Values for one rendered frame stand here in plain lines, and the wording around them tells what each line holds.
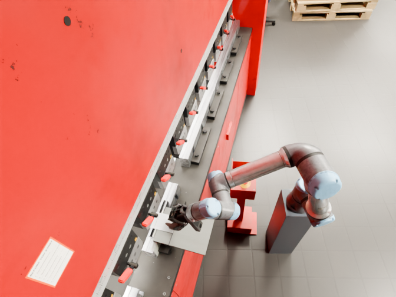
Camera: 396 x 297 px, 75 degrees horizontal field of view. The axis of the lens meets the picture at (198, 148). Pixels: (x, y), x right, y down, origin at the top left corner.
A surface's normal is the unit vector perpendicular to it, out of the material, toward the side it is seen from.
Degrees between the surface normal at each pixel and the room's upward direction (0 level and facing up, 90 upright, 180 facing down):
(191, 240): 0
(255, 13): 90
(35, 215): 90
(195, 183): 0
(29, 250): 90
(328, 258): 0
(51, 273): 90
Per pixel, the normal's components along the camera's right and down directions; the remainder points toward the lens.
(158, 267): -0.08, -0.60
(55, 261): 0.96, 0.18
